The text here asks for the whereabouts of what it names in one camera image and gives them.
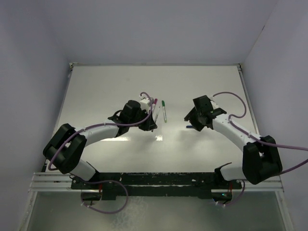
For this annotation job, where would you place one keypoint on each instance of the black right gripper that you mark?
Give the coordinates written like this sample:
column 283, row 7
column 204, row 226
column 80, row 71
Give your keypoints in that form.
column 191, row 116

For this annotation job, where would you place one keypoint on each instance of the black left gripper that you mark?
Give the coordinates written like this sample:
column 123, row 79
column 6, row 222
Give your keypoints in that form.
column 149, row 125

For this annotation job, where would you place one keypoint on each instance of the white pen purple end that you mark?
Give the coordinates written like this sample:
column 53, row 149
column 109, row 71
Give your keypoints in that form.
column 153, row 107

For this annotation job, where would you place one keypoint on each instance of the white pen green end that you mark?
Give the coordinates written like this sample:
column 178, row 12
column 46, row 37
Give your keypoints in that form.
column 164, row 114

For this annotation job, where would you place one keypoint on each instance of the white pen blue end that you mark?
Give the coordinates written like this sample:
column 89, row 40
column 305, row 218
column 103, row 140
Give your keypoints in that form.
column 157, row 114

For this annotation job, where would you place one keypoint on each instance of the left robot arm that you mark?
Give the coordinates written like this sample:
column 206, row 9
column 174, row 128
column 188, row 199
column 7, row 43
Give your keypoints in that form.
column 65, row 148

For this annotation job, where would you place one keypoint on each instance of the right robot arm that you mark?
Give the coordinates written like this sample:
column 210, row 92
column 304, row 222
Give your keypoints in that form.
column 259, row 158

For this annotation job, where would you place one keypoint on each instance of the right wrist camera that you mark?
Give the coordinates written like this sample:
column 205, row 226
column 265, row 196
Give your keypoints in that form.
column 214, row 104

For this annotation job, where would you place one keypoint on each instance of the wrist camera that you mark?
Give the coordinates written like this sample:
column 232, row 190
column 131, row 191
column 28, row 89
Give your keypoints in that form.
column 145, row 104
column 214, row 104

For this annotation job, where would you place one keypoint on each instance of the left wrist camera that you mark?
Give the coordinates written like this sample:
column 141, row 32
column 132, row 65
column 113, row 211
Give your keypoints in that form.
column 145, row 104

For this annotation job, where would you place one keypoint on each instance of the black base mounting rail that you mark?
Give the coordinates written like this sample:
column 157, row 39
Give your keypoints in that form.
column 108, row 186

